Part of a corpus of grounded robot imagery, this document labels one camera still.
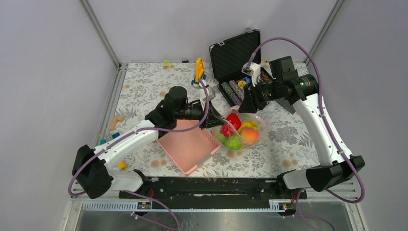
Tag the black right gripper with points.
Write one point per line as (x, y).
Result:
(248, 105)

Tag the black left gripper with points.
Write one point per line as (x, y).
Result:
(215, 120)

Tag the yellow banana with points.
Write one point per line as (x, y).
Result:
(248, 124)

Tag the red bell pepper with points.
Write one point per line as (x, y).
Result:
(235, 123)

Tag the clear zip top bag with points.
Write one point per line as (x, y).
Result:
(263, 127)

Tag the green pepper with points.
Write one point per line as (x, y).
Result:
(233, 142)

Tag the green cabbage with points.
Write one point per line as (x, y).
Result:
(218, 135)

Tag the orange peach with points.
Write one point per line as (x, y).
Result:
(250, 136)

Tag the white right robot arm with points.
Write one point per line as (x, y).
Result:
(337, 164)

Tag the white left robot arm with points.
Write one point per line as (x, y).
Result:
(180, 126)

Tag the grey studded building plate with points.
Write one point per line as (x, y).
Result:
(285, 104)

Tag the pink plastic basket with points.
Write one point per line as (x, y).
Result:
(190, 149)

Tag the black poker chip case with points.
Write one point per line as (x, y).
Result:
(227, 59)

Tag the yellow toy block vehicle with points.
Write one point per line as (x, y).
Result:
(199, 74)

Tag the tan wooden block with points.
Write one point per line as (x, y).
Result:
(115, 120)

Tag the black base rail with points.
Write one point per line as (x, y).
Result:
(217, 193)

